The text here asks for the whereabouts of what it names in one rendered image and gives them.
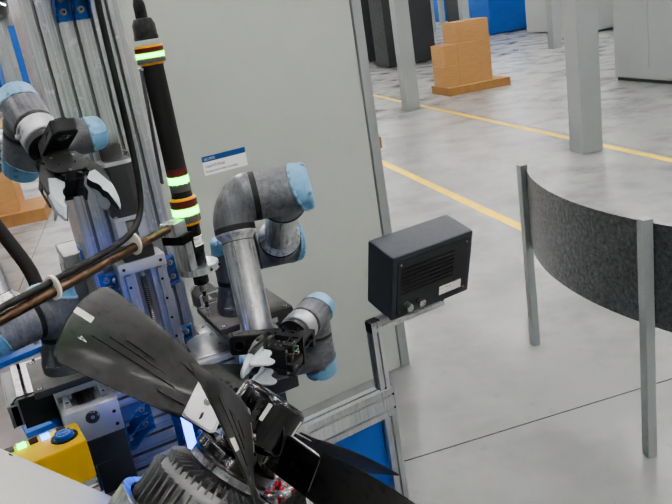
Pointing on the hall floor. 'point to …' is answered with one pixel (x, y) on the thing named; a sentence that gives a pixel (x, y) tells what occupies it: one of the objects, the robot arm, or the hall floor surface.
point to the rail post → (395, 454)
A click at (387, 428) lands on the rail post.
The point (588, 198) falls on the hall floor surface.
